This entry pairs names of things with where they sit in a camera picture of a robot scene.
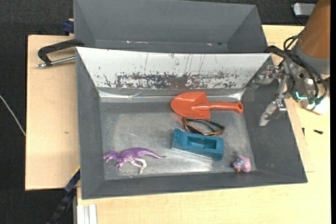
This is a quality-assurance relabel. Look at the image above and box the grey metal bin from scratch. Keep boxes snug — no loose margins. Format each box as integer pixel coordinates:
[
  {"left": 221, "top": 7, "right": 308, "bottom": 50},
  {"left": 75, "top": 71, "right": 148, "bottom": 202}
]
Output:
[{"left": 72, "top": 0, "right": 309, "bottom": 200}]

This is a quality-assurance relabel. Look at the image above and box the teal hollow block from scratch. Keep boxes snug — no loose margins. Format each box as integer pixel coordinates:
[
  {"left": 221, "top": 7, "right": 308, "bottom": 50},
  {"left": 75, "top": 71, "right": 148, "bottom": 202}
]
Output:
[{"left": 171, "top": 127, "right": 225, "bottom": 162}]

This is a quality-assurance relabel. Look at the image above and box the orange toy shovel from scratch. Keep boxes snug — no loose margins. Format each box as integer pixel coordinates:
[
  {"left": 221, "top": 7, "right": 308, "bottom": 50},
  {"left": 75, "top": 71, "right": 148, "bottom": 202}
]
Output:
[{"left": 170, "top": 91, "right": 244, "bottom": 120}]

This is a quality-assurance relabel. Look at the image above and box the pink toy bird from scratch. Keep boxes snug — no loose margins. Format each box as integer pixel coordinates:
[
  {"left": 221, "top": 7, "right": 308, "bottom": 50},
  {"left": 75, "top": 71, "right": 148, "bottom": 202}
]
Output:
[{"left": 231, "top": 155, "right": 252, "bottom": 174}]

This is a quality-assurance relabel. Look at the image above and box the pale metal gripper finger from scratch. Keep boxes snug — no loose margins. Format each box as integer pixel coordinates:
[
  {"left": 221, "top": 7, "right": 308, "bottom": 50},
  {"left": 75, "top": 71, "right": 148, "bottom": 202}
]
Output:
[
  {"left": 259, "top": 98, "right": 288, "bottom": 127},
  {"left": 251, "top": 65, "right": 284, "bottom": 89}
]

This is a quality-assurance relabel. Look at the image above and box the purple toy dinosaur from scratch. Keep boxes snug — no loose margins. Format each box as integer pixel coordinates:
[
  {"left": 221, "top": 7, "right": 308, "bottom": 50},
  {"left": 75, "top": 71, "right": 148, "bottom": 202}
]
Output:
[{"left": 102, "top": 147, "right": 167, "bottom": 175}]

